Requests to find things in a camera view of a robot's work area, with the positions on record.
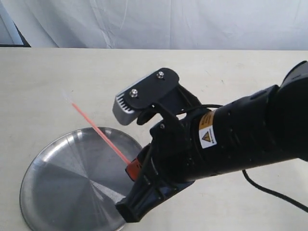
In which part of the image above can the white backdrop cloth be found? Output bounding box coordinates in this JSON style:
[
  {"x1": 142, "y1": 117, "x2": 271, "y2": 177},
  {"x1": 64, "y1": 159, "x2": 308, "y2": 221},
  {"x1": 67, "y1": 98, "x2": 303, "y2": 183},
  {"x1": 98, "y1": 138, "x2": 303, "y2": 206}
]
[{"x1": 2, "y1": 0, "x2": 308, "y2": 50}]

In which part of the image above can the black framed board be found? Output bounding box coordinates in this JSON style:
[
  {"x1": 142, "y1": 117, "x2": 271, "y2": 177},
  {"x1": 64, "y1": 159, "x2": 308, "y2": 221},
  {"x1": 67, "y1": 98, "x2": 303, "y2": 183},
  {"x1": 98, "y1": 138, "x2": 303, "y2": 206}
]
[{"x1": 0, "y1": 24, "x2": 31, "y2": 48}]

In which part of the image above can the thin red straw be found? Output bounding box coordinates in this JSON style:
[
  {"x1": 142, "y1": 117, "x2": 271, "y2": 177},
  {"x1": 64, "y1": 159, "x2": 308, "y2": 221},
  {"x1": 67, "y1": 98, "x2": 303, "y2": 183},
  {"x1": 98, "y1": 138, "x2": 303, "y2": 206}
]
[{"x1": 62, "y1": 90, "x2": 130, "y2": 165}]

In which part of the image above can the round stainless steel plate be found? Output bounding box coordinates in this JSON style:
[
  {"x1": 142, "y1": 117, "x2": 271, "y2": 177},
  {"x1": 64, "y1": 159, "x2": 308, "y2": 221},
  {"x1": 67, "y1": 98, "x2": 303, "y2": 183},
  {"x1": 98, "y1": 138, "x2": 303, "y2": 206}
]
[{"x1": 19, "y1": 127, "x2": 141, "y2": 231}]

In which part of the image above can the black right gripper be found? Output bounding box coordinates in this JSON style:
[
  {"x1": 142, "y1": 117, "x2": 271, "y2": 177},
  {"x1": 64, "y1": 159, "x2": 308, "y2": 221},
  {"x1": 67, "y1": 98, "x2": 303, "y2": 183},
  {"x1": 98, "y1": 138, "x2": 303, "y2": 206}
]
[{"x1": 115, "y1": 112, "x2": 207, "y2": 223}]

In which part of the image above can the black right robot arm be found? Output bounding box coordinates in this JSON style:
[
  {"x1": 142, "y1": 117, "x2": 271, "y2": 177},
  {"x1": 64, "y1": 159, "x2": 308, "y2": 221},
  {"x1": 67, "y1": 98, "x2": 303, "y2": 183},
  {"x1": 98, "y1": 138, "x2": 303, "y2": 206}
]
[{"x1": 113, "y1": 61, "x2": 308, "y2": 223}]

